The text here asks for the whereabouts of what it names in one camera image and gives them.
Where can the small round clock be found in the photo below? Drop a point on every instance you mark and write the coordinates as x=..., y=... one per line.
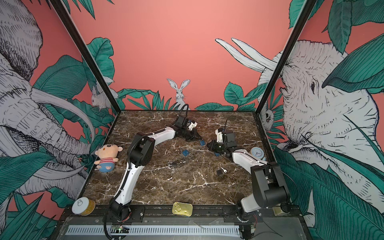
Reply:
x=258, y=154

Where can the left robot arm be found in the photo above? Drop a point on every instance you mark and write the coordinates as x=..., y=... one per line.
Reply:
x=140, y=154

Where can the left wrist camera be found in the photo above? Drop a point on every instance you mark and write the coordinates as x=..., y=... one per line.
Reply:
x=191, y=125

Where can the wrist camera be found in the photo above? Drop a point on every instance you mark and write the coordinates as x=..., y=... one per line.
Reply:
x=191, y=125
x=219, y=134

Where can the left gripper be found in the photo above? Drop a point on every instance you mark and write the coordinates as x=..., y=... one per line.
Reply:
x=194, y=137

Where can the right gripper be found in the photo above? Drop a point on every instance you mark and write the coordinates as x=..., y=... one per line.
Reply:
x=213, y=148

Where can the white perforated rail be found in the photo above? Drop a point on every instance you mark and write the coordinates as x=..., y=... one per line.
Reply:
x=141, y=230

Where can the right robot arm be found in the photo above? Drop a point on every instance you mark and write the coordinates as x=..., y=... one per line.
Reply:
x=268, y=183

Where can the black padlock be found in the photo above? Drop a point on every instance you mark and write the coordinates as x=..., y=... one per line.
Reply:
x=221, y=172

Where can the beige small block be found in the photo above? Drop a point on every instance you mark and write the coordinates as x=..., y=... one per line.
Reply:
x=278, y=211

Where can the plush doll toy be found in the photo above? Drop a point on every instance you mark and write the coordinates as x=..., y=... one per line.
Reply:
x=107, y=157

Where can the gold tin can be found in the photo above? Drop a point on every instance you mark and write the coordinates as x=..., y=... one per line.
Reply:
x=182, y=209

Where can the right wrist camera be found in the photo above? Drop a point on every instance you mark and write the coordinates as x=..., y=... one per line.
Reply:
x=219, y=134

